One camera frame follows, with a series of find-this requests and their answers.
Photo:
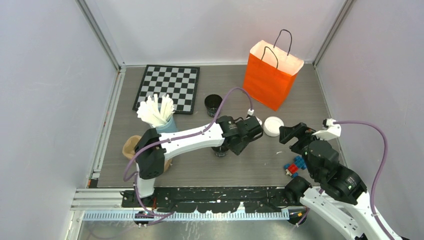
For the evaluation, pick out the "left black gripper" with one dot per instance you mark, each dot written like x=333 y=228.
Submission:
x=238 y=150

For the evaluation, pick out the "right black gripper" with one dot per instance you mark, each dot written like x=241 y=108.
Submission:
x=297 y=130

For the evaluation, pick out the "white cup lid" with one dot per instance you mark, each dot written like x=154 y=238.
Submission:
x=271 y=126

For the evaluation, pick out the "black paper cup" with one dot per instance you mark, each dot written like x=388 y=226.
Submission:
x=220 y=151
x=212 y=103

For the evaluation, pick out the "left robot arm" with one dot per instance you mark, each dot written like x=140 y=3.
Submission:
x=153 y=151

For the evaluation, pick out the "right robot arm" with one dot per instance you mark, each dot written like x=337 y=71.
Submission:
x=344 y=200

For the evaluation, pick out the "red blue toy blocks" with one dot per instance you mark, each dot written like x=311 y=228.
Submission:
x=291 y=169

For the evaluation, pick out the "orange paper bag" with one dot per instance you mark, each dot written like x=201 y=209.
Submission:
x=271 y=72

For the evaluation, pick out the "light blue cup holder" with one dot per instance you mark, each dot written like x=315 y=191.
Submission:
x=169 y=127

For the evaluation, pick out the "black white chessboard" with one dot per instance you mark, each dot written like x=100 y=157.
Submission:
x=180 y=83

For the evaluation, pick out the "tan cardboard cup carrier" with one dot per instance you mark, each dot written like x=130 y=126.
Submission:
x=128 y=150

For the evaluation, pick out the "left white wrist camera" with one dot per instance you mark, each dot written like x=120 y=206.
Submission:
x=250 y=114

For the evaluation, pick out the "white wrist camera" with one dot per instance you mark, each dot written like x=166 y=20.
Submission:
x=250 y=114
x=330 y=130

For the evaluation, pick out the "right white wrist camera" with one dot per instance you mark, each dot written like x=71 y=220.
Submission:
x=330 y=130

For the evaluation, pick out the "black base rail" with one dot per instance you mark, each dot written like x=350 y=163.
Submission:
x=216 y=200

